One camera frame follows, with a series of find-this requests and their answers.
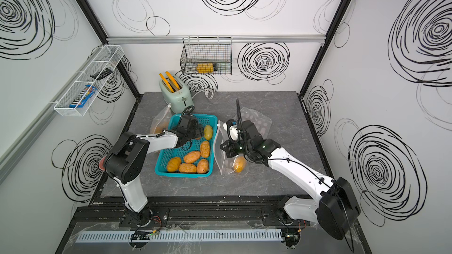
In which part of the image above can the greenish potato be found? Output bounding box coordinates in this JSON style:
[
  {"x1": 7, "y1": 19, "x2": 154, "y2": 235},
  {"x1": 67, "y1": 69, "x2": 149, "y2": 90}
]
[{"x1": 204, "y1": 125, "x2": 213, "y2": 141}]

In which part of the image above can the potato edge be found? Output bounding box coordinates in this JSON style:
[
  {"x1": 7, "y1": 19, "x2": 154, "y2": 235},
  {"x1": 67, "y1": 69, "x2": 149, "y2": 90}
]
[{"x1": 200, "y1": 141, "x2": 211, "y2": 158}]

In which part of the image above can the clear zipper bag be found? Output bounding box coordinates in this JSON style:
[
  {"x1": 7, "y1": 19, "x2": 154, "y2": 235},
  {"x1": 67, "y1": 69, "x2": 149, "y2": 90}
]
[{"x1": 149, "y1": 103, "x2": 173, "y2": 134}]

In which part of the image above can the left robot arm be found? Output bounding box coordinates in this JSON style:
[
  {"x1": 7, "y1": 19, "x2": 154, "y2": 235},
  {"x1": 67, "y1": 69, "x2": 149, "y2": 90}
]
[{"x1": 99, "y1": 114, "x2": 203, "y2": 226}]

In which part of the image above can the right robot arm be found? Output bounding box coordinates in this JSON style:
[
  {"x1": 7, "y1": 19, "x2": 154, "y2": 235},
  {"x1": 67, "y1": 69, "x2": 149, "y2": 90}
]
[{"x1": 219, "y1": 119, "x2": 361, "y2": 240}]

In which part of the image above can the teal plastic basket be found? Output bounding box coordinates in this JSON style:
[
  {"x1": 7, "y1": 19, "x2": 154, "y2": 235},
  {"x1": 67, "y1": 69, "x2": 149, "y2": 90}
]
[{"x1": 155, "y1": 114, "x2": 218, "y2": 178}]

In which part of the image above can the reddish potato lower right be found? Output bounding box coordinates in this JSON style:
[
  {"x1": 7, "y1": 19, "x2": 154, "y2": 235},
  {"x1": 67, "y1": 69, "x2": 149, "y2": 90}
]
[{"x1": 197, "y1": 159, "x2": 210, "y2": 174}]

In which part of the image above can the mint green toaster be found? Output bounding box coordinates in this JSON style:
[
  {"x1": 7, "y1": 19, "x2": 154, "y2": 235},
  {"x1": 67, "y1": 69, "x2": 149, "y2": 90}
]
[{"x1": 159, "y1": 76, "x2": 194, "y2": 114}]

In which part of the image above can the left toast slice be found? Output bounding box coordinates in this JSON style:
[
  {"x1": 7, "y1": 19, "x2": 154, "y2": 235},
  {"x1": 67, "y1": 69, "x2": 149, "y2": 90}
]
[{"x1": 159, "y1": 73, "x2": 174, "y2": 93}]

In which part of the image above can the toast slice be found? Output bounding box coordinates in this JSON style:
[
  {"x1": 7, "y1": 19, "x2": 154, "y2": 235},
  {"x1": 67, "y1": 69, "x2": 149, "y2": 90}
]
[
  {"x1": 165, "y1": 71, "x2": 181, "y2": 91},
  {"x1": 159, "y1": 73, "x2": 174, "y2": 93}
]

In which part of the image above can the right toast slice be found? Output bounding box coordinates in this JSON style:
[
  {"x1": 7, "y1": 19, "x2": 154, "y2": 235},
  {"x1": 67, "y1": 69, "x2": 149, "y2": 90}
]
[{"x1": 165, "y1": 71, "x2": 181, "y2": 91}]

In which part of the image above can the yellow bottle in basket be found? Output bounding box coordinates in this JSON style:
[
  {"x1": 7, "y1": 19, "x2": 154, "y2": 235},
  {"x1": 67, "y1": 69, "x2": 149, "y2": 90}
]
[{"x1": 196, "y1": 62, "x2": 217, "y2": 74}]

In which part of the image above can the pink cup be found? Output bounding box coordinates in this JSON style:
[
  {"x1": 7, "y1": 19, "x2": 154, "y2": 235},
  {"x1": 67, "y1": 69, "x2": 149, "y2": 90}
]
[{"x1": 99, "y1": 157, "x2": 105, "y2": 171}]

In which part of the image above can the black remote control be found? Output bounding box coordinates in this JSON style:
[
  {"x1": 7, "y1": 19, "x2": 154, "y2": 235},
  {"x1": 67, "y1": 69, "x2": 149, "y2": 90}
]
[{"x1": 90, "y1": 68, "x2": 113, "y2": 81}]

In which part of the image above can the blue candy packet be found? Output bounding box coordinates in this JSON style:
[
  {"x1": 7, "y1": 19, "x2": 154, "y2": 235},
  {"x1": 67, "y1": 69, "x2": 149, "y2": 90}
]
[{"x1": 69, "y1": 85, "x2": 97, "y2": 108}]

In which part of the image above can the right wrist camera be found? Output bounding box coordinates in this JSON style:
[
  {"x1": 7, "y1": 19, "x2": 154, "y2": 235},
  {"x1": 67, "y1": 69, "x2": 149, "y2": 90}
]
[{"x1": 223, "y1": 119, "x2": 239, "y2": 143}]

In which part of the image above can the white toaster cable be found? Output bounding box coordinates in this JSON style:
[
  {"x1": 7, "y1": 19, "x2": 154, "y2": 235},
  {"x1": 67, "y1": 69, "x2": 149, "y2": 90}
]
[{"x1": 191, "y1": 88, "x2": 215, "y2": 100}]

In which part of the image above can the black wire wall basket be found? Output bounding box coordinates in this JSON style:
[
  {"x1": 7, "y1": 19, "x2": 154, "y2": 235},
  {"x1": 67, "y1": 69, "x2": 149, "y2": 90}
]
[{"x1": 180, "y1": 41, "x2": 233, "y2": 75}]

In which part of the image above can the white slotted cable duct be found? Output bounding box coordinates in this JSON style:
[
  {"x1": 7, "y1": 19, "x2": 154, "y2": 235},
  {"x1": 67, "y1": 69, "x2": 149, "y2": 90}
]
[{"x1": 75, "y1": 229, "x2": 283, "y2": 243}]

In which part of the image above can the aluminium wall rail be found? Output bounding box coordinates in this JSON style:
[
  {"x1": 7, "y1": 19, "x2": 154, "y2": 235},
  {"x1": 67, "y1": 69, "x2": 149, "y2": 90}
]
[{"x1": 107, "y1": 34, "x2": 326, "y2": 44}]

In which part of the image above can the white wire wall shelf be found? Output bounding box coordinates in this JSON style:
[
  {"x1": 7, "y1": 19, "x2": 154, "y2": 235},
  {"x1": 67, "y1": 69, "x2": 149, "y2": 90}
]
[{"x1": 54, "y1": 45, "x2": 125, "y2": 117}]

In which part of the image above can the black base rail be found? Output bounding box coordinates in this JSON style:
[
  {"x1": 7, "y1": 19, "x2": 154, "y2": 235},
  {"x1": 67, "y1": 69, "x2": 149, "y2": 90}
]
[{"x1": 72, "y1": 195, "x2": 291, "y2": 226}]

